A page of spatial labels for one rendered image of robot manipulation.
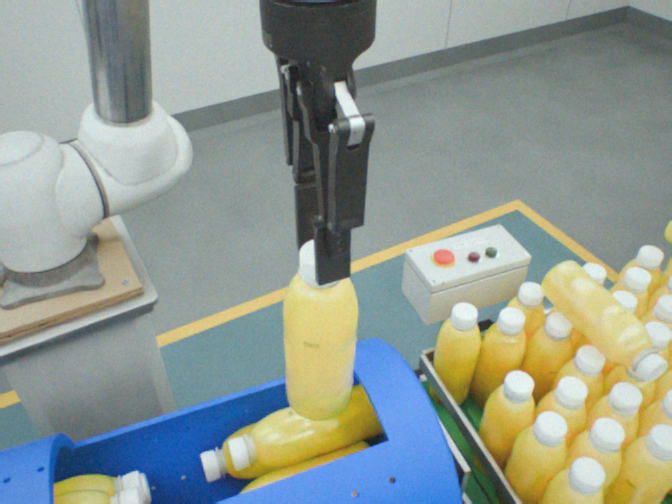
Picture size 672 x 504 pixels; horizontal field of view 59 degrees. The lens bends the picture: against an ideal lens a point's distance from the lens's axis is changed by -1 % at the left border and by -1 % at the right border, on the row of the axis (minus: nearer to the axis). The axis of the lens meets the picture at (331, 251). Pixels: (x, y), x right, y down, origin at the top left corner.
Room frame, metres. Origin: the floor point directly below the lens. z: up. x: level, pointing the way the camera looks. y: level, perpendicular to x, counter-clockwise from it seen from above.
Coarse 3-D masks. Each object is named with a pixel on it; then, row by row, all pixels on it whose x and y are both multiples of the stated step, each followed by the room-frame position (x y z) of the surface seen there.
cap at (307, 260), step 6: (306, 246) 0.40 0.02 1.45; (312, 246) 0.40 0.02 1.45; (300, 252) 0.39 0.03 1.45; (306, 252) 0.39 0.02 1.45; (312, 252) 0.39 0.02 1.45; (300, 258) 0.39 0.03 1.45; (306, 258) 0.39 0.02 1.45; (312, 258) 0.39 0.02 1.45; (300, 264) 0.39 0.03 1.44; (306, 264) 0.38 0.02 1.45; (312, 264) 0.38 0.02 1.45; (306, 270) 0.38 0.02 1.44; (312, 270) 0.38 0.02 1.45; (306, 276) 0.38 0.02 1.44; (312, 276) 0.38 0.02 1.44
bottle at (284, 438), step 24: (360, 384) 0.49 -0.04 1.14; (288, 408) 0.45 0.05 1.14; (360, 408) 0.45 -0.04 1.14; (264, 432) 0.42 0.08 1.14; (288, 432) 0.41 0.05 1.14; (312, 432) 0.42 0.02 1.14; (336, 432) 0.42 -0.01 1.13; (360, 432) 0.43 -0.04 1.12; (264, 456) 0.39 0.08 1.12; (288, 456) 0.39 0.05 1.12; (312, 456) 0.40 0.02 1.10
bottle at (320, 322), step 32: (288, 288) 0.40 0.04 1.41; (320, 288) 0.38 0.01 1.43; (352, 288) 0.39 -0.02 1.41; (288, 320) 0.38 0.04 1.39; (320, 320) 0.36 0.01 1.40; (352, 320) 0.38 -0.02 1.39; (288, 352) 0.38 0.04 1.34; (320, 352) 0.36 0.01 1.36; (352, 352) 0.38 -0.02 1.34; (288, 384) 0.38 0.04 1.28; (320, 384) 0.36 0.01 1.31; (352, 384) 0.39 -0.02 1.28; (320, 416) 0.36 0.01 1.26
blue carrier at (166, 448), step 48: (384, 384) 0.42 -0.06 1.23; (144, 432) 0.44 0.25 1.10; (192, 432) 0.46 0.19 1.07; (384, 432) 0.37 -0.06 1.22; (432, 432) 0.37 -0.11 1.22; (0, 480) 0.30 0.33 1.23; (48, 480) 0.30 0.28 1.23; (192, 480) 0.42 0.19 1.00; (240, 480) 0.43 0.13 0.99; (288, 480) 0.31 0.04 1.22; (336, 480) 0.31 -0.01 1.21; (384, 480) 0.32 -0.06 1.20; (432, 480) 0.33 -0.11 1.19
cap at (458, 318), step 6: (456, 306) 0.66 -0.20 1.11; (462, 306) 0.66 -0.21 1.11; (468, 306) 0.66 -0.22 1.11; (456, 312) 0.65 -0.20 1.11; (462, 312) 0.65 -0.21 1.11; (468, 312) 0.65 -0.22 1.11; (474, 312) 0.65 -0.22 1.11; (456, 318) 0.64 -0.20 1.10; (462, 318) 0.64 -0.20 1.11; (468, 318) 0.64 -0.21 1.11; (474, 318) 0.64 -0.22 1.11; (456, 324) 0.64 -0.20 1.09; (462, 324) 0.63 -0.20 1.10; (468, 324) 0.63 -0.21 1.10
